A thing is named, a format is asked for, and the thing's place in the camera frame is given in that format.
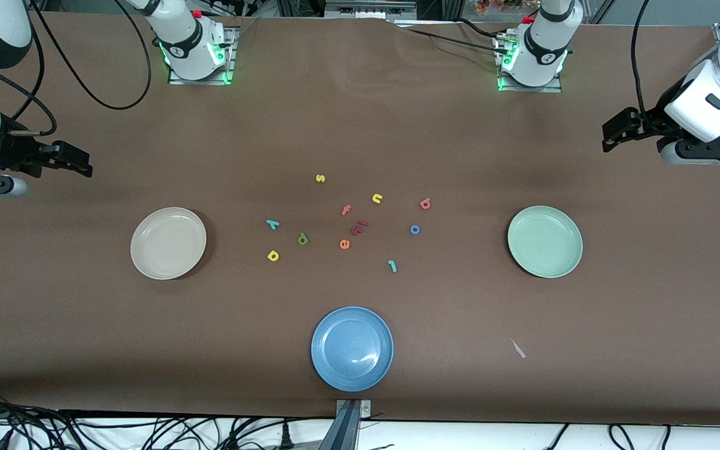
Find beige brown plate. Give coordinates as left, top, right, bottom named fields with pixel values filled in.
left=130, top=207, right=208, bottom=281

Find light green plate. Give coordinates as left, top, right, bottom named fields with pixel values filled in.
left=507, top=206, right=584, bottom=279

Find orange artificial flowers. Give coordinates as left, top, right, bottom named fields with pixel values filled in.
left=476, top=0, right=539, bottom=16

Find brown table cover sheet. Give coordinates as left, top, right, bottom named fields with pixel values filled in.
left=0, top=11, right=720, bottom=427

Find blue plate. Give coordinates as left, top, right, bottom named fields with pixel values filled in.
left=311, top=306, right=394, bottom=393

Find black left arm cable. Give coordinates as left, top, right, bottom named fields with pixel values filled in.
left=631, top=0, right=651, bottom=123

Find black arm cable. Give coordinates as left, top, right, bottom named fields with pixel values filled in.
left=0, top=0, right=151, bottom=137
left=631, top=0, right=651, bottom=123

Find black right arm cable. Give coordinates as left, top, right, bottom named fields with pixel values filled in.
left=0, top=0, right=151, bottom=137

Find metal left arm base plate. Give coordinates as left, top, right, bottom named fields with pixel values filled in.
left=497, top=70, right=564, bottom=94

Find black base cable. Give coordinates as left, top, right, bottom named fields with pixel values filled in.
left=457, top=17, right=511, bottom=39
left=407, top=28, right=501, bottom=52

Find black tangled floor cable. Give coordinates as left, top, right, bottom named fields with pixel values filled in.
left=85, top=416, right=336, bottom=450
left=0, top=387, right=92, bottom=450

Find silver aluminium frame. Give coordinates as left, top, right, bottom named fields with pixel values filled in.
left=326, top=0, right=417, bottom=19

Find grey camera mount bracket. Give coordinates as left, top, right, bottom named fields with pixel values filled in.
left=319, top=399, right=373, bottom=450

